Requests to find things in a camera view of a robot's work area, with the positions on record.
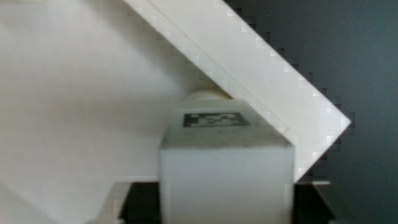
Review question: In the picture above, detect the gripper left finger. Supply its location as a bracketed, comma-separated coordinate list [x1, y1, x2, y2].
[85, 181, 159, 224]

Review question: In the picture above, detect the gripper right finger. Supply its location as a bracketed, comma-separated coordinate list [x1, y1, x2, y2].
[291, 181, 355, 224]

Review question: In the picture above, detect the white table leg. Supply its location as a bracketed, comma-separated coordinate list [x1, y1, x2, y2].
[158, 90, 294, 224]

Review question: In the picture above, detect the white square table top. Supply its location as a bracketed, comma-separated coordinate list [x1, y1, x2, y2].
[0, 0, 350, 224]

